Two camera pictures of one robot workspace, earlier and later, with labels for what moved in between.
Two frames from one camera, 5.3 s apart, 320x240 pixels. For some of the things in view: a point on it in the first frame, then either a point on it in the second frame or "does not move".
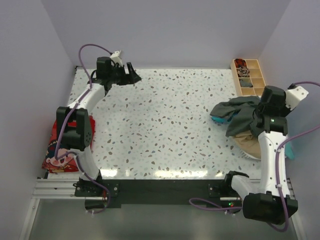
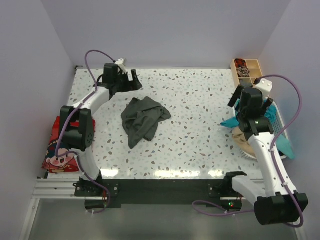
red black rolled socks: (240, 62) does not move
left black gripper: (131, 78) → (132, 85)
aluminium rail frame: (49, 189) does not move
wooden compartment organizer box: (248, 77) does not move
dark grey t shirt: (240, 123) → (140, 119)
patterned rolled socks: (243, 72) does not move
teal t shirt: (225, 119) → (270, 112)
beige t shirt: (249, 144) does not move
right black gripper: (286, 110) → (263, 106)
